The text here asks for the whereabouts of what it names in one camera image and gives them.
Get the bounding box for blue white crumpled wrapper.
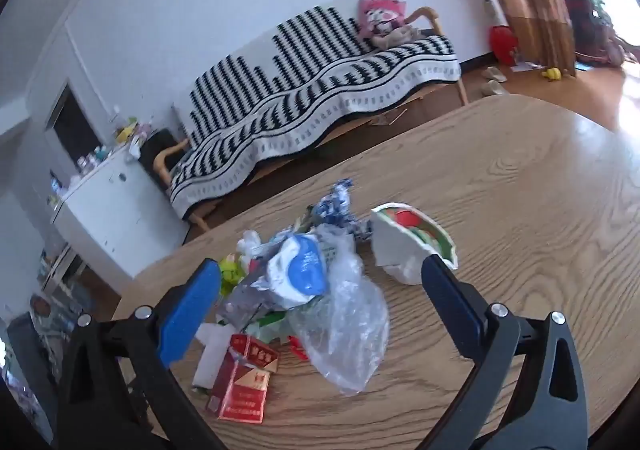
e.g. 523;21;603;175
300;178;373;243

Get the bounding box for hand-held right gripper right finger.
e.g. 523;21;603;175
415;254;588;450

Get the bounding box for white paper piece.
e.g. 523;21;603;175
192;322;236;388

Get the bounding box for torn white paper bowl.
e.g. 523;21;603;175
370;202;458;285

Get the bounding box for black white striped blanket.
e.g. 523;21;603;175
169;6;461;221

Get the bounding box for white cabinet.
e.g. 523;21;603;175
50;145;191;281

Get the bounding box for pink plush toy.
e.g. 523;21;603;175
356;0;423;50

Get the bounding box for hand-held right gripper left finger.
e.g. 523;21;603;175
56;257;226;450

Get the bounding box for red cigarette box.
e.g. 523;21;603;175
206;334;281;425

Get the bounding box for assorted bottles and toys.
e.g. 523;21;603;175
47;104;153;203

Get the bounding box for green white wrapper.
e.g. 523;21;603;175
240;307;296;343

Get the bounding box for blue white plastic packaging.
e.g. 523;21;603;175
250;235;331;308

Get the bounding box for wooden sofa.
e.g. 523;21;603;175
152;4;471;233

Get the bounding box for small red scrap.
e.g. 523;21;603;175
287;336;311;361

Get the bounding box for silver foil wrapper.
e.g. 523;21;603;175
217;270;281;331

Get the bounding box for cluttered white shelf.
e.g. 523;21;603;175
30;240;96;331

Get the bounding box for clear plastic bag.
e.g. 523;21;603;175
287;225;391;396

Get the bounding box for yellow green wrapper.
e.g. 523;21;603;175
220;252;251;295

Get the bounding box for red bucket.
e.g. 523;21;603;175
489;24;521;65

